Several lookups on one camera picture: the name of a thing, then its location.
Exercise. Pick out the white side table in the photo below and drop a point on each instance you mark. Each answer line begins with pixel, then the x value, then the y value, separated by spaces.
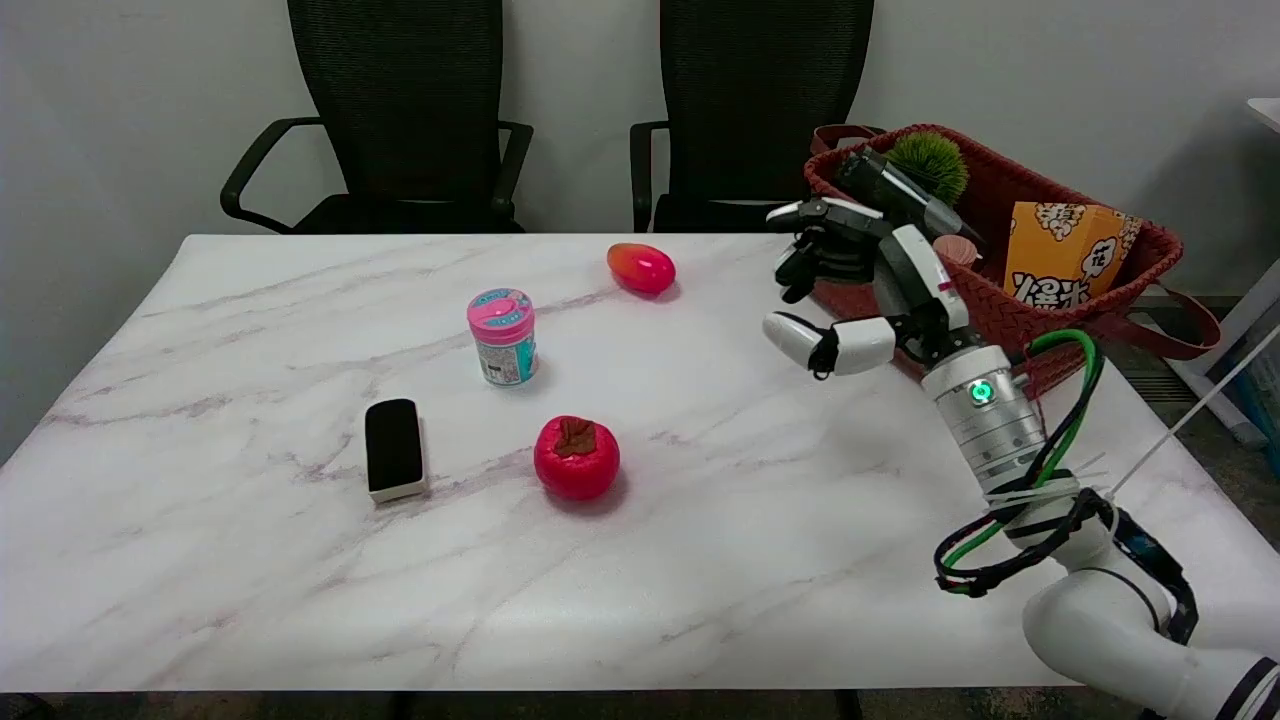
pixel 1250 310

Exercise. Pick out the orange popcorn box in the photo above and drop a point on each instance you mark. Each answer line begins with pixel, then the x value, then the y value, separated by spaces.
pixel 1065 255

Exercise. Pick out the white zip tie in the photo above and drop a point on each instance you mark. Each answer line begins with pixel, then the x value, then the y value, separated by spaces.
pixel 1195 413

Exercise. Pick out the pink orange toy mango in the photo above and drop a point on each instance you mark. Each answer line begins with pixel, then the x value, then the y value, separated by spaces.
pixel 642 268

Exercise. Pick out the dark glass bottle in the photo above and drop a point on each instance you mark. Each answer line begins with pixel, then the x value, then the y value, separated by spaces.
pixel 900 188

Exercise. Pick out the red woven basket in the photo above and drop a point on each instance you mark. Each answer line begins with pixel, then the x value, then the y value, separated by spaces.
pixel 1010 300

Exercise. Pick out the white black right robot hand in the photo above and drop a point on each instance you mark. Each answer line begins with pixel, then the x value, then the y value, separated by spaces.
pixel 915 270

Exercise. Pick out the black mesh office chair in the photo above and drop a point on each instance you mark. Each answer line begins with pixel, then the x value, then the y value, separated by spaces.
pixel 760 100
pixel 405 100

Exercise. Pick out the green spiky ball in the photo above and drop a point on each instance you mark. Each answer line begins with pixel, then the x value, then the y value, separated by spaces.
pixel 930 162

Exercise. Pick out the black whiteboard eraser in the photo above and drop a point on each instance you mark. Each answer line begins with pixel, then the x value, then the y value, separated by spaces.
pixel 394 445

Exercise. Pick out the pink lid gum jar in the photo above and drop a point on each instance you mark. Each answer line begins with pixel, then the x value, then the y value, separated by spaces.
pixel 503 340

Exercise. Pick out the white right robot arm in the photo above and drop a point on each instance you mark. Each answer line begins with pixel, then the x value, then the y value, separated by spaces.
pixel 1100 610

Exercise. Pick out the blue storage bin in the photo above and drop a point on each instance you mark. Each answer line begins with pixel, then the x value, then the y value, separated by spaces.
pixel 1265 400

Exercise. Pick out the red toy persimmon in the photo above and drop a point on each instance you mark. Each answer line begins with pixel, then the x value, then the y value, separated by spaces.
pixel 575 470

